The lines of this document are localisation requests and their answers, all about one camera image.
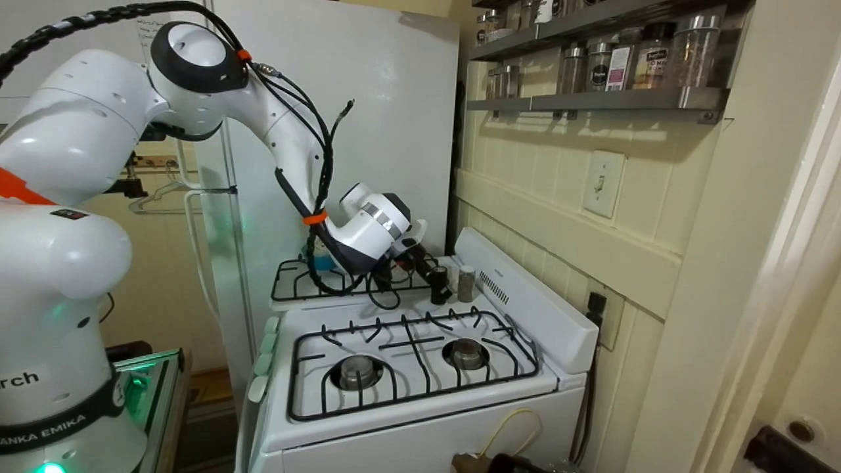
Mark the glass spice jar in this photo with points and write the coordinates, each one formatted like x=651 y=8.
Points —
x=620 y=65
x=512 y=80
x=494 y=80
x=572 y=69
x=595 y=65
x=697 y=54
x=653 y=57
x=526 y=15

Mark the white refrigerator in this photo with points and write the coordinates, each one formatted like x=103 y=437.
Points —
x=396 y=107

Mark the black cylindrical shaker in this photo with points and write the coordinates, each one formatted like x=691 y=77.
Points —
x=441 y=292

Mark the black double burner grate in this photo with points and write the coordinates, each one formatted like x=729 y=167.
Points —
x=290 y=299
x=411 y=397

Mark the cream light switch plate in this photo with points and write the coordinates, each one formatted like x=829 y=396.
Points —
x=604 y=184

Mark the white gas stove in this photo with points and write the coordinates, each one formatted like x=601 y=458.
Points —
x=491 y=291

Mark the wall power outlet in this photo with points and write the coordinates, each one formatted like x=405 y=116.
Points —
x=613 y=333

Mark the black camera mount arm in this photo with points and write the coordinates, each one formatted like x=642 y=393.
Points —
x=132 y=182

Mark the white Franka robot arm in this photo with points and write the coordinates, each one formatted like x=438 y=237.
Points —
x=53 y=291

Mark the metal robot base stand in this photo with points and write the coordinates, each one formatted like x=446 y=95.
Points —
x=161 y=396

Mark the white stove knob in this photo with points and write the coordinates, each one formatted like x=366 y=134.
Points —
x=257 y=389
x=265 y=364
x=269 y=345

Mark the metal spice shelf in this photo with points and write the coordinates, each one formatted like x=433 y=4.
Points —
x=568 y=27
x=595 y=101

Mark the round metal burner cap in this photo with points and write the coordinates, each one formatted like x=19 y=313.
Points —
x=465 y=352
x=357 y=371

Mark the grey pepper shaker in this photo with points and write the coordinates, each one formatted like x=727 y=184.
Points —
x=466 y=285

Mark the white label spice jar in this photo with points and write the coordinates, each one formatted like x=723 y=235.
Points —
x=545 y=8

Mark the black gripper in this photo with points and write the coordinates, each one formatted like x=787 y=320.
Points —
x=411 y=257

